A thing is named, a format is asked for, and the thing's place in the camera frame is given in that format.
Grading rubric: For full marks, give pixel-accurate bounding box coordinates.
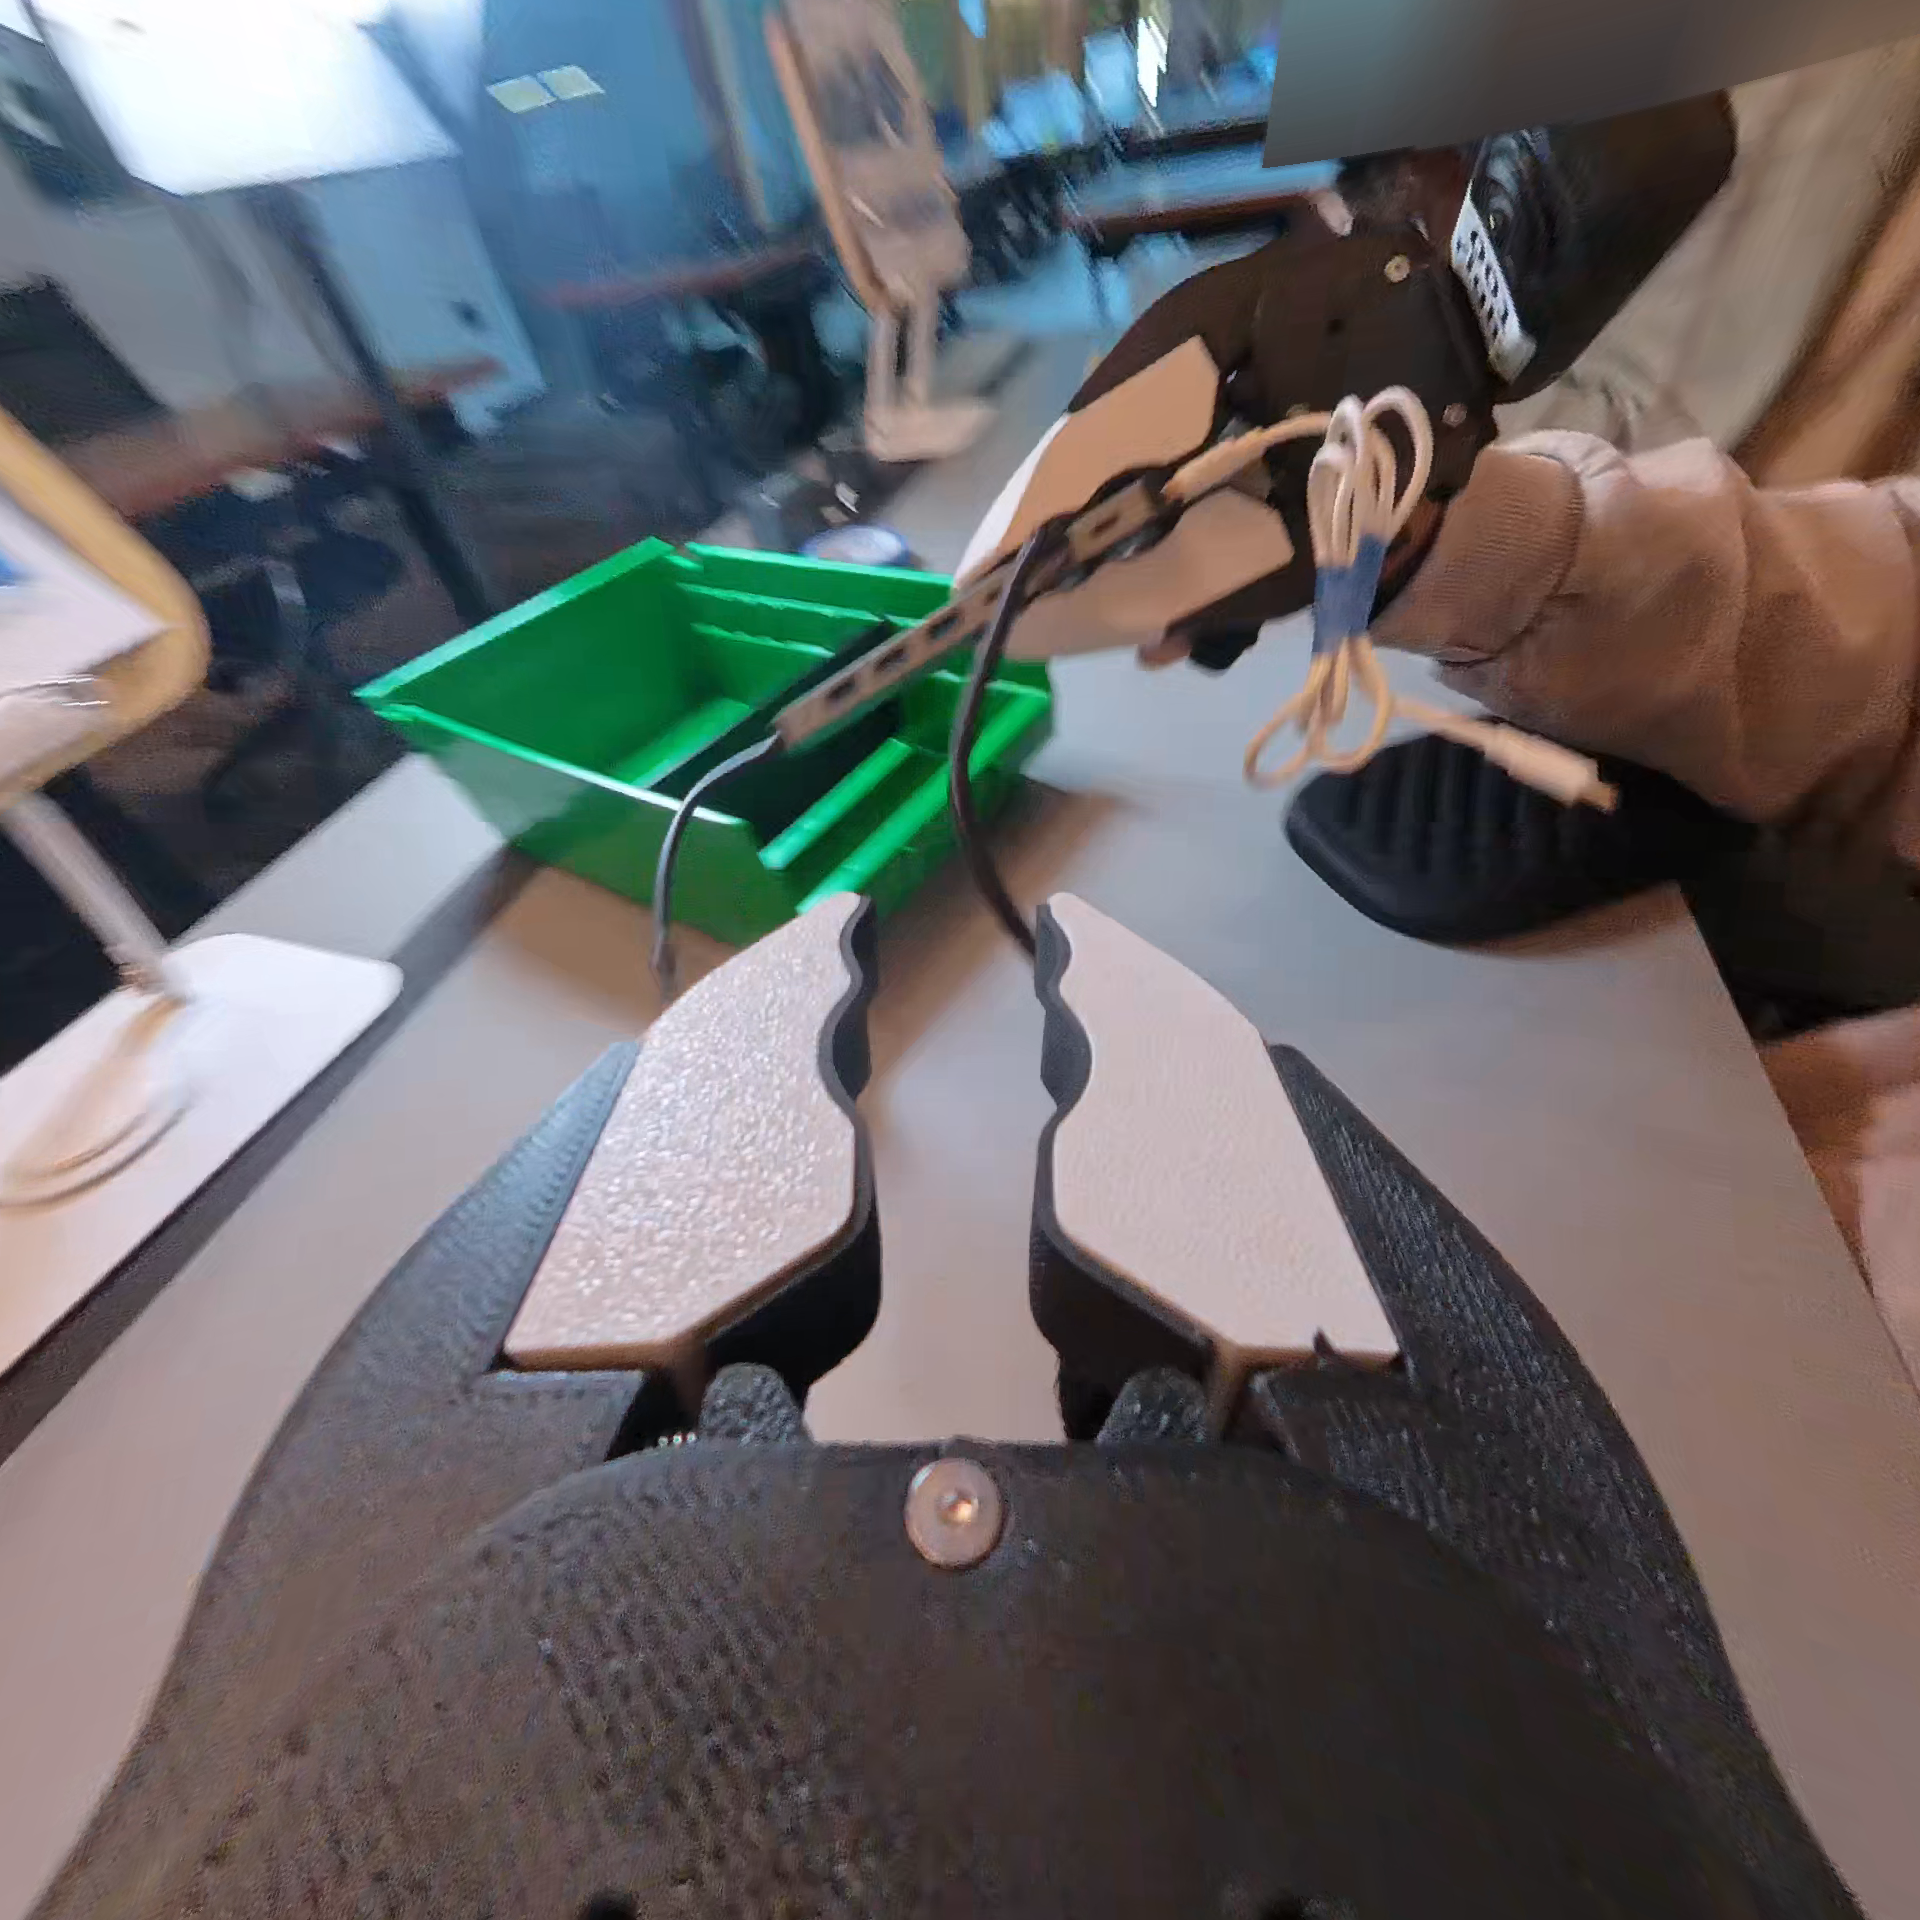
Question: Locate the slim black USB hub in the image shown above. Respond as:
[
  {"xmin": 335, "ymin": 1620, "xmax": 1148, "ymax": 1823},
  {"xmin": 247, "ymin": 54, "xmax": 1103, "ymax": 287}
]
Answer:
[{"xmin": 772, "ymin": 478, "xmax": 1174, "ymax": 753}]

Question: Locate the black divider panel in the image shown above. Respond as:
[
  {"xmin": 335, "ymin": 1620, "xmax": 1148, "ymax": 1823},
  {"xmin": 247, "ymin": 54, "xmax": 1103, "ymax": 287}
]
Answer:
[{"xmin": 651, "ymin": 608, "xmax": 969, "ymax": 847}]

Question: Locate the wooden floor sign stand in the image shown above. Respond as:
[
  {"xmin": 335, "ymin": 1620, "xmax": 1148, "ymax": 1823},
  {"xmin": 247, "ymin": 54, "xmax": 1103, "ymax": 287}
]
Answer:
[{"xmin": 762, "ymin": 0, "xmax": 1003, "ymax": 464}]

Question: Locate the wooden sign board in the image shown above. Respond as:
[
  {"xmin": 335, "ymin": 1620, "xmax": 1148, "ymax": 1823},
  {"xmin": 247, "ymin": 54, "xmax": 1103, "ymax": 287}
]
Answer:
[{"xmin": 0, "ymin": 406, "xmax": 212, "ymax": 812}]

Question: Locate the white USB cable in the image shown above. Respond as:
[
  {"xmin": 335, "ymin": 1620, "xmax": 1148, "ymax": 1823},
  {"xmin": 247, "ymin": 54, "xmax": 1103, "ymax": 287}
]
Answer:
[{"xmin": 1158, "ymin": 385, "xmax": 1626, "ymax": 818}]

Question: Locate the black padded cushion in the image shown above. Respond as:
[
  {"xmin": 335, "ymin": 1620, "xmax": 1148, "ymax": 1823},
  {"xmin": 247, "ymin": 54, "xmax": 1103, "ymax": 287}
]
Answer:
[{"xmin": 1287, "ymin": 727, "xmax": 1920, "ymax": 1039}]

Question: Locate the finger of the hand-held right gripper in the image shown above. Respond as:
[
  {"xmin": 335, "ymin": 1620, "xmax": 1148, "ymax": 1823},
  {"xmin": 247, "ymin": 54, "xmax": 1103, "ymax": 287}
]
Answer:
[
  {"xmin": 1006, "ymin": 488, "xmax": 1305, "ymax": 665},
  {"xmin": 958, "ymin": 336, "xmax": 1229, "ymax": 588}
]

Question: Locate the green plastic bin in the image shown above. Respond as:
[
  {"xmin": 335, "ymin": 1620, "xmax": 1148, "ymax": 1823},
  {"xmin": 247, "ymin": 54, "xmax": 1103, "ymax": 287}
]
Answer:
[{"xmin": 355, "ymin": 535, "xmax": 1057, "ymax": 947}]

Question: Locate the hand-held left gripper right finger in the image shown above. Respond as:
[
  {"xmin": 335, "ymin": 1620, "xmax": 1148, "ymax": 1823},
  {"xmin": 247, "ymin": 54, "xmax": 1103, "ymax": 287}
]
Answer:
[{"xmin": 1028, "ymin": 892, "xmax": 1407, "ymax": 1432}]

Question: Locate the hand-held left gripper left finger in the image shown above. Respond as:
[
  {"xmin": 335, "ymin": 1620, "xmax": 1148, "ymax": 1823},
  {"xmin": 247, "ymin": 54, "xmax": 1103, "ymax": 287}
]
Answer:
[{"xmin": 500, "ymin": 892, "xmax": 886, "ymax": 1425}]

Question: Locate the person's torso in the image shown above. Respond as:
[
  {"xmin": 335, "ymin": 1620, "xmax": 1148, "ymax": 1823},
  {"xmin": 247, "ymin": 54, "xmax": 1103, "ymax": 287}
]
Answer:
[{"xmin": 1500, "ymin": 60, "xmax": 1920, "ymax": 490}]

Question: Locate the black USB cable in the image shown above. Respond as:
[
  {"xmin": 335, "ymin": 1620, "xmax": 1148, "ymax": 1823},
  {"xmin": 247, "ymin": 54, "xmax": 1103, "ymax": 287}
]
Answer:
[{"xmin": 949, "ymin": 532, "xmax": 1052, "ymax": 963}]

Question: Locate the person's right forearm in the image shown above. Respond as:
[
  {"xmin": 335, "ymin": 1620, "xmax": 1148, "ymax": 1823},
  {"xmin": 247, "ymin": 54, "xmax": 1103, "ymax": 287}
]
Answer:
[{"xmin": 1372, "ymin": 428, "xmax": 1920, "ymax": 842}]

